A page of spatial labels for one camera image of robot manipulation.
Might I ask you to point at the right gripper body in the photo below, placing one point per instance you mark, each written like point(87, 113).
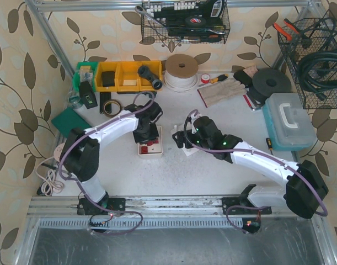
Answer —
point(185, 139)

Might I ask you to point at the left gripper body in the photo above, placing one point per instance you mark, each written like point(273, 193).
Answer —
point(145, 137)

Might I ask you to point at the white spring tray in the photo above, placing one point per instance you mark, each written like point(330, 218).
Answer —
point(153, 149)

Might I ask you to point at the red large spring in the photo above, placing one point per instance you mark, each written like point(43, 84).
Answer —
point(154, 142)

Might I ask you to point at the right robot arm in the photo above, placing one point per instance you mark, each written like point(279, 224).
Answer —
point(302, 188)

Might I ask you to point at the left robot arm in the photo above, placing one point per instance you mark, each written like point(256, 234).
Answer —
point(81, 152)

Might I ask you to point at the red spring in tray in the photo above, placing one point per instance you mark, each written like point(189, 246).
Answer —
point(143, 150)

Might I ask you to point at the brown tape roll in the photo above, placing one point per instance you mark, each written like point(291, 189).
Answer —
point(112, 108)

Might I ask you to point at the yellow storage bins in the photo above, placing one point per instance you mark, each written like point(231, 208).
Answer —
point(126, 76)

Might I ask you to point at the beige work glove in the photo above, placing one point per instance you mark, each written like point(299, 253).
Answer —
point(221, 91)

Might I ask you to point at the grey pipe fitting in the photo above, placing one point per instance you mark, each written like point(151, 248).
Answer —
point(146, 73)

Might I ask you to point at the black box in bin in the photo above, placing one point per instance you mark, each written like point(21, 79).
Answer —
point(108, 78)

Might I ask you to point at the small yellow black screwdriver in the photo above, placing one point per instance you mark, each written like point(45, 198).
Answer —
point(216, 79)

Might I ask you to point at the black battery charger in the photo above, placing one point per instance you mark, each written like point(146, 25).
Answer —
point(87, 95)

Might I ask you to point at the yellow black screwdriver by toolbox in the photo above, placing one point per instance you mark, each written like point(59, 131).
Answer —
point(269, 144)

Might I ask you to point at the black brush with sponge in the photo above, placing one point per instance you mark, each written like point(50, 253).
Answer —
point(245, 76)

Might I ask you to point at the green storage bin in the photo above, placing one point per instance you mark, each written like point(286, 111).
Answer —
point(85, 71)

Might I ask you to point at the glass jar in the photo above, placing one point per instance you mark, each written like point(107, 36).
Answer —
point(74, 100)

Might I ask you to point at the black foam disc spool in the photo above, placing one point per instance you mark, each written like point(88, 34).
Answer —
point(266, 82)

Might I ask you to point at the green foam pad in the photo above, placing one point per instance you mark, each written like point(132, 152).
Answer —
point(68, 120)

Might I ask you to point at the teal clear toolbox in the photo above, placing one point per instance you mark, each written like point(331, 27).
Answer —
point(288, 124)

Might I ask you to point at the round sanding disc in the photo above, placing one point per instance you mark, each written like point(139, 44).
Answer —
point(57, 152)

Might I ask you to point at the white four-peg base plate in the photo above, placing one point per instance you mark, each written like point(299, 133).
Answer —
point(180, 140)

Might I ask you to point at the white cable spool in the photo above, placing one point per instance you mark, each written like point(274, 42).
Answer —
point(181, 73)

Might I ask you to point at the aluminium rail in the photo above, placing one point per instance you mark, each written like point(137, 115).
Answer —
point(161, 206)

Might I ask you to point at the wire basket with tools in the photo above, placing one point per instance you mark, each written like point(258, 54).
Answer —
point(178, 22)

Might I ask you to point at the orange handled pliers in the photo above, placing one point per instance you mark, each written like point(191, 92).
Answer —
point(288, 25)

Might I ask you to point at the wire basket with hoses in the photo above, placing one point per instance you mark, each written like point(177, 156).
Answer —
point(311, 57)

